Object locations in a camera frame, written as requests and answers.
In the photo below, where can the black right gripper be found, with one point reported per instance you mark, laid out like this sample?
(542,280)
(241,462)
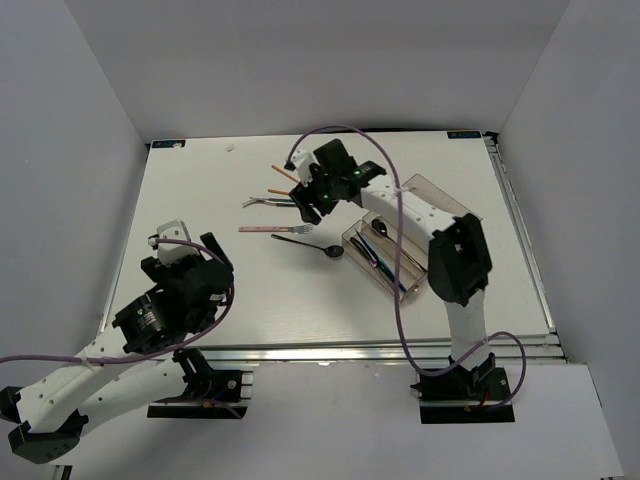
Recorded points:
(303,196)

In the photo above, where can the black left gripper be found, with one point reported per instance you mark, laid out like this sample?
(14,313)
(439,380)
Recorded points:
(167,274)

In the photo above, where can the pink handled fork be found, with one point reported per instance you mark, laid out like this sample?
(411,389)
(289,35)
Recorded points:
(298,229)

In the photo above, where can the black knife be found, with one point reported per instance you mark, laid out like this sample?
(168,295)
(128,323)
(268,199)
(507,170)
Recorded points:
(364,251)

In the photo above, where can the green handled silver fork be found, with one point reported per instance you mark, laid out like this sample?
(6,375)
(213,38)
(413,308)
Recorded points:
(260,201)

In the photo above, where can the blue knife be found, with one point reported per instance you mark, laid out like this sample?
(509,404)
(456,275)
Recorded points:
(382,266)

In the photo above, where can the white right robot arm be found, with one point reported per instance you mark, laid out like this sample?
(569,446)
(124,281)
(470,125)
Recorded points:
(469,347)

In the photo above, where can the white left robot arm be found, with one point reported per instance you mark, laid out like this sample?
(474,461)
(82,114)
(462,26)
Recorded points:
(144,355)

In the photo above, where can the orange blue-tipped chopstick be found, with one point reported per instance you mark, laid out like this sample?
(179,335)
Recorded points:
(278,192)

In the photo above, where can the orange chopstick far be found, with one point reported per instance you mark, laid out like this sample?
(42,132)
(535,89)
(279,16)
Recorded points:
(284,173)

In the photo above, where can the clear compartment utensil tray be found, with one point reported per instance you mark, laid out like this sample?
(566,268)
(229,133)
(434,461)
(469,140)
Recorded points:
(451,246)

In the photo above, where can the left corner marker sticker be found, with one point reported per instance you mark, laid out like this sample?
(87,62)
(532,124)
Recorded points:
(168,144)

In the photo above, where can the corner marker sticker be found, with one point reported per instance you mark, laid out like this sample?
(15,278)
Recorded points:
(464,134)
(168,144)

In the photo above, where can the right corner marker sticker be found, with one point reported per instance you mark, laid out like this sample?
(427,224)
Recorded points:
(464,134)

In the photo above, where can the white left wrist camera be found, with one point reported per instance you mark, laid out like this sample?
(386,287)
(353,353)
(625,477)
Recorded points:
(167,242)

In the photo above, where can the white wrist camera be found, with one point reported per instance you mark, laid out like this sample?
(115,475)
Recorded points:
(299,164)
(167,242)

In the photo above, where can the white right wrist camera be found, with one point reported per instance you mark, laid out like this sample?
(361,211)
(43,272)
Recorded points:
(299,164)

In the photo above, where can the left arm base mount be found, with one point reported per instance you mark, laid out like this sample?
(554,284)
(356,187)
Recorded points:
(209,393)

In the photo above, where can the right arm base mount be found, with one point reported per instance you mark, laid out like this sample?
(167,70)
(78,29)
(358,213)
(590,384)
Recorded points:
(478,396)

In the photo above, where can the aluminium table frame rail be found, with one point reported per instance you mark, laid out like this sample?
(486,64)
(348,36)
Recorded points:
(492,146)

